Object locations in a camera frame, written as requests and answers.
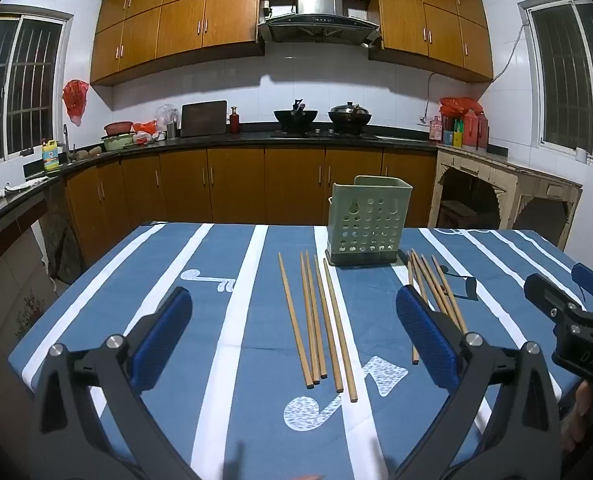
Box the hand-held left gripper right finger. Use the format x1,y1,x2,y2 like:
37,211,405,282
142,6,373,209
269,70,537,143
387,284,565,480

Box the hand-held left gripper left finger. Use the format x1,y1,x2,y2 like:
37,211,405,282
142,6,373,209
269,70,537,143
29,286,202,480

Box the wooden chopstick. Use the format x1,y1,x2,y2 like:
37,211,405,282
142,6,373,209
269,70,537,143
300,252,320,386
305,250,327,379
278,253,312,390
323,271,359,403
431,255,469,335
315,255,344,393
411,248,433,308
407,249,421,366
420,254,460,330

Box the green perforated chopstick holder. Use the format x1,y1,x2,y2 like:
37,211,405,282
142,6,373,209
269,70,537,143
325,175,408,267

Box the person's right hand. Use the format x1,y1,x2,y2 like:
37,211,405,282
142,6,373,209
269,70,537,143
561,380,593,453

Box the blue striped tablecloth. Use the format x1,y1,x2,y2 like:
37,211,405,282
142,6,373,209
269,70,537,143
7,221,593,480

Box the wooden stool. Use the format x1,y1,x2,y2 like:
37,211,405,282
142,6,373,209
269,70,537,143
439,200,482,231

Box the cream wooden side table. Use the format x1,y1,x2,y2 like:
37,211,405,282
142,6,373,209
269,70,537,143
428,146,583,251

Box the wooden lower kitchen cabinets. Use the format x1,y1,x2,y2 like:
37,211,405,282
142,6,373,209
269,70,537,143
44,146,437,281

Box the large red plastic bag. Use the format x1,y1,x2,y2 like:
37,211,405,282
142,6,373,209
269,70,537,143
439,97,483,117

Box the black kitchen countertop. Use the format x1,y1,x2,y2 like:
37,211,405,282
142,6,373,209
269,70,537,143
0,127,507,241

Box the dark cutting board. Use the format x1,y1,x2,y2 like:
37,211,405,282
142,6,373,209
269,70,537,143
180,100,228,138

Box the clear plastic bag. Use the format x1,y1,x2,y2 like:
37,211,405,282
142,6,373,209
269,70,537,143
155,103,178,131

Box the black gas stove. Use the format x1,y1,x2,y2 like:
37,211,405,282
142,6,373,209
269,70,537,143
270,127,378,140

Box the black wok with lid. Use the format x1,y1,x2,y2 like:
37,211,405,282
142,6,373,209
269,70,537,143
327,101,373,133

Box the hanging red plastic bag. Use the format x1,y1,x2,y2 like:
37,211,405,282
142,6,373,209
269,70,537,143
62,79,90,127

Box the open black wok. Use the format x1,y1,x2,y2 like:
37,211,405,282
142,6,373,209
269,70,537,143
273,100,319,133

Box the barred window with white frame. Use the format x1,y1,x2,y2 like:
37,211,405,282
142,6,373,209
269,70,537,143
0,12,72,168
519,0,593,161

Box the short dark wall cable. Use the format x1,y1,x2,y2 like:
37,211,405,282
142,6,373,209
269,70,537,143
423,72,436,121

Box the long thin wall cable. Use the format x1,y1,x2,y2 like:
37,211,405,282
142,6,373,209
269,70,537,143
491,22,530,81

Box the wooden upper wall cabinets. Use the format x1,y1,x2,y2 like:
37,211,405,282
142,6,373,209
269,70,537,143
90,0,493,86

